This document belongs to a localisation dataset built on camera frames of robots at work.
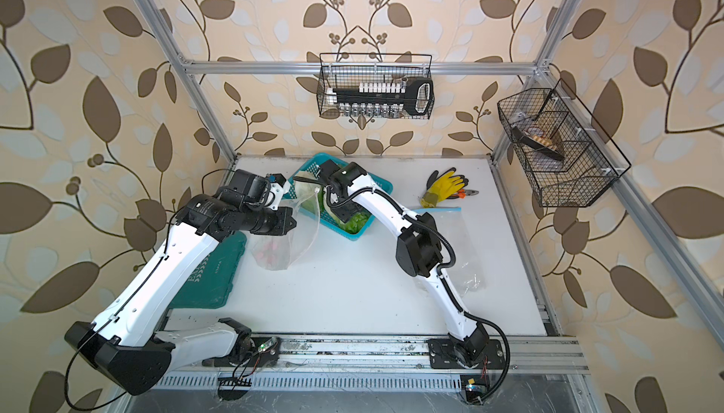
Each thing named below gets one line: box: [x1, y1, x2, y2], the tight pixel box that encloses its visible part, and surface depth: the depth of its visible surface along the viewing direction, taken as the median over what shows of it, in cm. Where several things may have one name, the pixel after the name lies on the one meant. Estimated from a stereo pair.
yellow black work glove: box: [420, 166, 470, 209], surface depth 110 cm
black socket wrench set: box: [332, 77, 434, 116], surface depth 86 cm
